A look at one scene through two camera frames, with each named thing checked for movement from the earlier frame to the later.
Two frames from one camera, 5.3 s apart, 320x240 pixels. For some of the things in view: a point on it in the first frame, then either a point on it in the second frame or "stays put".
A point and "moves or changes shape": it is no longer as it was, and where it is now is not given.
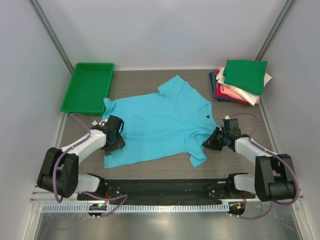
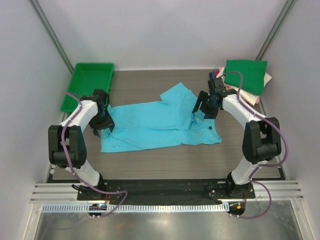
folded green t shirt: [249, 74] stays put
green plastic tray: [91, 83] stays put
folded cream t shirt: [250, 98] stays put
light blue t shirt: [176, 121] moves or changes shape
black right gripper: [211, 143] to [212, 114]
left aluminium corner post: [43, 20] stays put
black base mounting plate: [198, 189] stays put
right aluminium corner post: [276, 28] stays put
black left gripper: [119, 143] to [108, 123]
